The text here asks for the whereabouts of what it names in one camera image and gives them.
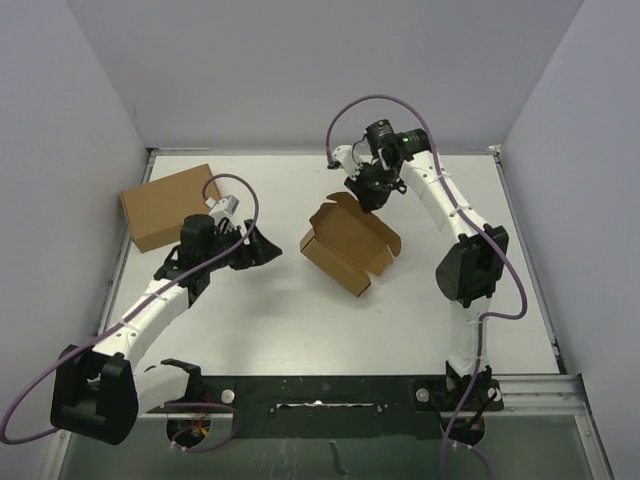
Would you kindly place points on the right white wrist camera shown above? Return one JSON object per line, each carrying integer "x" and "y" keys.
{"x": 346, "y": 158}

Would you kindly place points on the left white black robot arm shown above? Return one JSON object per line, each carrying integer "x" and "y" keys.
{"x": 97, "y": 392}

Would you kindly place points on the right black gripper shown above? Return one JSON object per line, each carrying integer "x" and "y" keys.
{"x": 368, "y": 200}

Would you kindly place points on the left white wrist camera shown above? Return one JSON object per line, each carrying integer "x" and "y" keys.
{"x": 223, "y": 210}

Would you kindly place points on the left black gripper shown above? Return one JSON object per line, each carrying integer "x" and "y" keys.
{"x": 260, "y": 250}

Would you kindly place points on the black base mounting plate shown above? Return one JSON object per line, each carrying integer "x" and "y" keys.
{"x": 425, "y": 407}

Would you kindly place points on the closed brown cardboard box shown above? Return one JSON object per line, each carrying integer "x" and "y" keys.
{"x": 155, "y": 211}

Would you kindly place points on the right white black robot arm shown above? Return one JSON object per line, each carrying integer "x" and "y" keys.
{"x": 469, "y": 272}

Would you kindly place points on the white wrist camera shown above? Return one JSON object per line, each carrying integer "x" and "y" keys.
{"x": 223, "y": 210}
{"x": 346, "y": 158}

